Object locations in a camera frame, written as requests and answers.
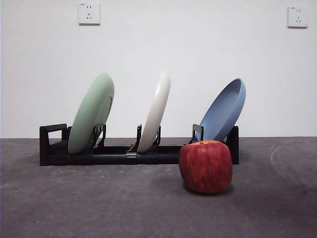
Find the red apple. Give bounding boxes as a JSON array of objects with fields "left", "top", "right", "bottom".
[{"left": 178, "top": 139, "right": 233, "bottom": 194}]

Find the green plate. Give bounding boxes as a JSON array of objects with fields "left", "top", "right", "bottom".
[{"left": 67, "top": 72, "right": 115, "bottom": 154}]

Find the white plate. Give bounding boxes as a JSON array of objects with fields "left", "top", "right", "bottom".
[{"left": 137, "top": 71, "right": 171, "bottom": 153}]

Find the black plate rack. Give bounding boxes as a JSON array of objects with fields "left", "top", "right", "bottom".
[{"left": 39, "top": 123, "right": 240, "bottom": 166}]

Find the blue plate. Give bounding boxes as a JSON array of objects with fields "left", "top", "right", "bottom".
[{"left": 199, "top": 78, "right": 247, "bottom": 143}]

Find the white wall socket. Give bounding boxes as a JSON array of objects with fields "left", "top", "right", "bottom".
[
  {"left": 78, "top": 2, "right": 101, "bottom": 26},
  {"left": 287, "top": 6, "right": 309, "bottom": 29}
]

